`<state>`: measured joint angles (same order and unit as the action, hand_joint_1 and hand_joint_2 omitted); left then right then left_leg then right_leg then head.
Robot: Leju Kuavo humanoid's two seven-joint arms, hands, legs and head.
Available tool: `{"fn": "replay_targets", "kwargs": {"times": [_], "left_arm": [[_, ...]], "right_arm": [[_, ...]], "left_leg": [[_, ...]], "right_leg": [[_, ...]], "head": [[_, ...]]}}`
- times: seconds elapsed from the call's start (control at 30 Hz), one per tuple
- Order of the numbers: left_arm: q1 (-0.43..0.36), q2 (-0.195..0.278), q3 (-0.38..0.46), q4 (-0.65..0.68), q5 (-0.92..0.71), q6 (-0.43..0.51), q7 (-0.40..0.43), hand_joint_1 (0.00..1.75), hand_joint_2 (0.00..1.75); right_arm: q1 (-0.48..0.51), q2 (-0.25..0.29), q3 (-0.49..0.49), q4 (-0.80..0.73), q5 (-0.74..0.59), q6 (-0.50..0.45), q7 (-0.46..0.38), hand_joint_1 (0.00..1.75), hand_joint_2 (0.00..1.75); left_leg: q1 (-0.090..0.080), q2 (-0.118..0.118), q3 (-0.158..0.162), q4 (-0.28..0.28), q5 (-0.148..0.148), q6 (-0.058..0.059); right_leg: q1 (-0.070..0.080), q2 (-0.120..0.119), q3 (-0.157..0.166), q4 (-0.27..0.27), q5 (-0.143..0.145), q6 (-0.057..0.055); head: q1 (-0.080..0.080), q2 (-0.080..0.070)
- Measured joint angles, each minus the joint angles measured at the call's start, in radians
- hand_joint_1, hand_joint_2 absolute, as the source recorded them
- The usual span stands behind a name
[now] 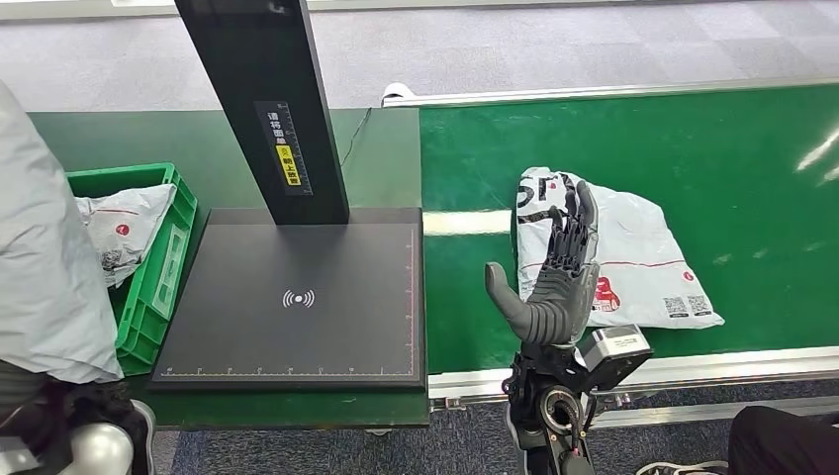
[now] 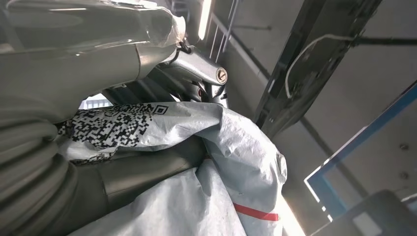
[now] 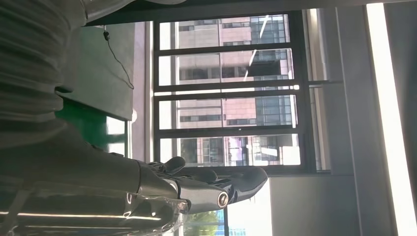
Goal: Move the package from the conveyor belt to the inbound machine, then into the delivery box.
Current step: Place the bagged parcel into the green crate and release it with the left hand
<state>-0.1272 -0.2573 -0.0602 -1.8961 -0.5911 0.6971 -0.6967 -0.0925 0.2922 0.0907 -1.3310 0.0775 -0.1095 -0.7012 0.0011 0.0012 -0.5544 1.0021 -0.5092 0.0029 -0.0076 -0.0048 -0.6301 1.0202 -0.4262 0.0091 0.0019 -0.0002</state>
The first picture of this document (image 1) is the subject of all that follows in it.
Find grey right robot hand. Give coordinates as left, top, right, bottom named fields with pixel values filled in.
left=485, top=180, right=601, bottom=347

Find small white red-print mailer package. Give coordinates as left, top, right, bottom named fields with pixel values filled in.
left=0, top=81, right=126, bottom=385

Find green conveyor belt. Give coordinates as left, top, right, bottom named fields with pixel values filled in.
left=419, top=83, right=839, bottom=375

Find white conveyor end cap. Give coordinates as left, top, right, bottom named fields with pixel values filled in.
left=381, top=83, right=415, bottom=110

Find white mailer package with QR codes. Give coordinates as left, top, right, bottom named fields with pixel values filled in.
left=75, top=183, right=178, bottom=290

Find large white mailer black letters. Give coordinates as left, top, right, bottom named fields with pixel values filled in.
left=515, top=166, right=725, bottom=331

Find person's shoe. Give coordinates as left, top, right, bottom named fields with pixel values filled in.
left=635, top=460, right=730, bottom=475

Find black and yellow column label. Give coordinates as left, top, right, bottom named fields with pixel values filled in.
left=253, top=100, right=314, bottom=197

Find black scanner column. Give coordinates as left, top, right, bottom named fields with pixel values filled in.
left=173, top=0, right=350, bottom=227

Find green plastic crate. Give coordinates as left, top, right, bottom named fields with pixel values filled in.
left=65, top=162, right=198, bottom=378

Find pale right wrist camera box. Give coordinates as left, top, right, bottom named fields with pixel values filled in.
left=580, top=324, right=655, bottom=393

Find aluminium conveyor frame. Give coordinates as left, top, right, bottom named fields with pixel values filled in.
left=381, top=77, right=839, bottom=430

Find thin black table cable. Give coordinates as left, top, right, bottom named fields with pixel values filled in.
left=339, top=108, right=372, bottom=167

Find black scanner base plate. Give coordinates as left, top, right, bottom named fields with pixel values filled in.
left=146, top=208, right=427, bottom=393

